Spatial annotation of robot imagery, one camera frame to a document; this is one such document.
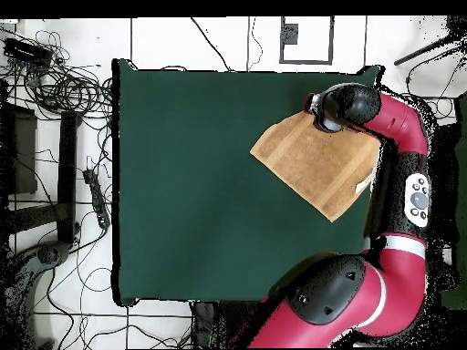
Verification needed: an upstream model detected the tan terry towel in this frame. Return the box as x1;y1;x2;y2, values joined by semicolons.
249;109;382;223

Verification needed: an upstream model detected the dark flat panel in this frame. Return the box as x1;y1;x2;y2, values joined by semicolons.
0;103;38;196

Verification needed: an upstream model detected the black rod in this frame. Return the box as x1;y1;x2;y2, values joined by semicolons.
393;32;467;67

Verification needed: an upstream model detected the dark green table cloth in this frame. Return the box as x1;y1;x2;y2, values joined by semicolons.
110;57;385;308

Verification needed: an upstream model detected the black power strip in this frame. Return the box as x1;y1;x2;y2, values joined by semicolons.
82;168;111;230

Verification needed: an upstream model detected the black adapter box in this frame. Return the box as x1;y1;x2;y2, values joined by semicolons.
3;36;54;68

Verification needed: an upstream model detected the black horizontal beam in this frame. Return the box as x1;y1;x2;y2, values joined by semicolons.
0;202;61;235

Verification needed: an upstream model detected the dark curved stand base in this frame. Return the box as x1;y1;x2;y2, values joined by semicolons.
0;240;72;349

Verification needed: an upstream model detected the grey square floor frame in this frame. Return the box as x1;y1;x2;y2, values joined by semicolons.
279;15;335;66

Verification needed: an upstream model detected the long black cable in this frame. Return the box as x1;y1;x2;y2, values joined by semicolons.
190;16;234;73

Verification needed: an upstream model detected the black cable tangle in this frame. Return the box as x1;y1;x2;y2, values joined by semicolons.
0;29;114;121

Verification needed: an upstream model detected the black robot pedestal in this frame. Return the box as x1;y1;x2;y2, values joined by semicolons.
191;300;256;349

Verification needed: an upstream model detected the black upright post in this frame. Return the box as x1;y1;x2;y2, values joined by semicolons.
57;110;79;244

